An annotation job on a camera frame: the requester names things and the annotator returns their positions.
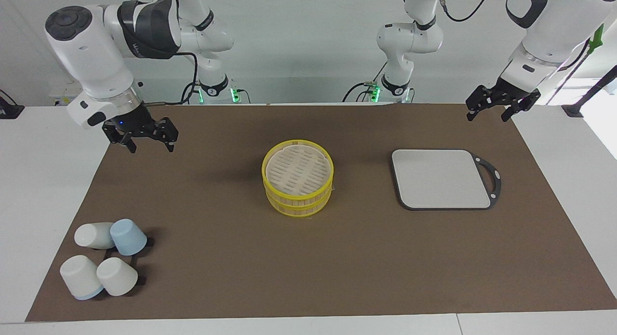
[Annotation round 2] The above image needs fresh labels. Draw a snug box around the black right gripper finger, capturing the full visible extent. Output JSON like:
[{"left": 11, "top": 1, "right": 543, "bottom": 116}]
[
  {"left": 103, "top": 128, "right": 138, "bottom": 154},
  {"left": 144, "top": 117, "right": 178, "bottom": 153}
]

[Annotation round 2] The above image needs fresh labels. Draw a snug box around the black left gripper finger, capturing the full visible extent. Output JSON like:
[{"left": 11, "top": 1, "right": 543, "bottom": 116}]
[
  {"left": 501, "top": 91, "right": 542, "bottom": 122},
  {"left": 465, "top": 85, "right": 497, "bottom": 121}
]

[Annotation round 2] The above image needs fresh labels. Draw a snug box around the yellow bamboo steamer lid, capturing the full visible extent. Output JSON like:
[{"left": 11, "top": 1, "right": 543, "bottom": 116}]
[{"left": 262, "top": 140, "right": 335, "bottom": 203}]

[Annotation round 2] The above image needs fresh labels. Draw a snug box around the yellow bamboo steamer base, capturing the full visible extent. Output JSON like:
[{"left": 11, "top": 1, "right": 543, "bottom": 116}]
[{"left": 264, "top": 181, "right": 334, "bottom": 218}]

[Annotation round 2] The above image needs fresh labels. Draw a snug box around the black stand with foot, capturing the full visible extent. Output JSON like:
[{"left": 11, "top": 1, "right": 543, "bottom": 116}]
[{"left": 562, "top": 64, "right": 617, "bottom": 118}]

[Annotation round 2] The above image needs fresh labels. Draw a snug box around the white cardboard box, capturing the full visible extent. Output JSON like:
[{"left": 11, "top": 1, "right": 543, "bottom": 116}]
[{"left": 48, "top": 81, "right": 80, "bottom": 107}]

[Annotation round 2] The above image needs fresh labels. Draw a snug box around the green tipped pole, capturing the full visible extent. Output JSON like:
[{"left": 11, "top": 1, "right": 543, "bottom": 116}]
[{"left": 546, "top": 23, "right": 604, "bottom": 106}]

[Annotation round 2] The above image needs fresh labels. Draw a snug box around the light blue plastic cup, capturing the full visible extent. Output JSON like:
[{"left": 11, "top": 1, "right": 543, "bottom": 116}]
[{"left": 110, "top": 219, "right": 148, "bottom": 256}]

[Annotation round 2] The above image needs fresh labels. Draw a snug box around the white plastic cup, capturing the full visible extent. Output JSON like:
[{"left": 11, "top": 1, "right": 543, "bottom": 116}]
[
  {"left": 60, "top": 255, "right": 104, "bottom": 300},
  {"left": 74, "top": 222, "right": 115, "bottom": 250}
]

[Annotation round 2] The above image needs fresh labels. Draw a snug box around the black table clamp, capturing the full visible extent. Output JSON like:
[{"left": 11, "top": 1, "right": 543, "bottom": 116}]
[{"left": 0, "top": 89, "right": 25, "bottom": 120}]

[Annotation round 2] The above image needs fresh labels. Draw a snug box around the cream plastic cup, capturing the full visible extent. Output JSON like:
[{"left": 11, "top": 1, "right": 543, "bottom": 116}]
[{"left": 96, "top": 257, "right": 138, "bottom": 297}]

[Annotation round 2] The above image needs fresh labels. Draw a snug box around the black cup rack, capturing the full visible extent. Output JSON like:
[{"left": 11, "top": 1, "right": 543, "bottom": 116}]
[{"left": 103, "top": 236, "right": 156, "bottom": 286}]

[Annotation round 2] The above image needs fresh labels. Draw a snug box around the brown table mat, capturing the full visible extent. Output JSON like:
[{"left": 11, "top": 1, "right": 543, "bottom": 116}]
[{"left": 25, "top": 103, "right": 617, "bottom": 322}]

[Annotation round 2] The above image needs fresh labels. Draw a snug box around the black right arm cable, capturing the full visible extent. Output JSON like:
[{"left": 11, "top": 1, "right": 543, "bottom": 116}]
[{"left": 142, "top": 51, "right": 199, "bottom": 107}]

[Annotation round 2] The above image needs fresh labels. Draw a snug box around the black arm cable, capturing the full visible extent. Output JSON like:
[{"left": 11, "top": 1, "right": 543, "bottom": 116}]
[
  {"left": 436, "top": 0, "right": 495, "bottom": 23},
  {"left": 142, "top": 51, "right": 199, "bottom": 107}
]

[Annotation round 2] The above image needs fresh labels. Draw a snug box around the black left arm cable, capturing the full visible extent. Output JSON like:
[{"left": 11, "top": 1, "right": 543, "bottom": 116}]
[{"left": 436, "top": 0, "right": 495, "bottom": 23}]

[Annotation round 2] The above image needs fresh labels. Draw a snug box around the white cutting board grey frame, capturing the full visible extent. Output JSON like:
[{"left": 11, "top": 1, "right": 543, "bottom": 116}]
[{"left": 391, "top": 149, "right": 502, "bottom": 211}]

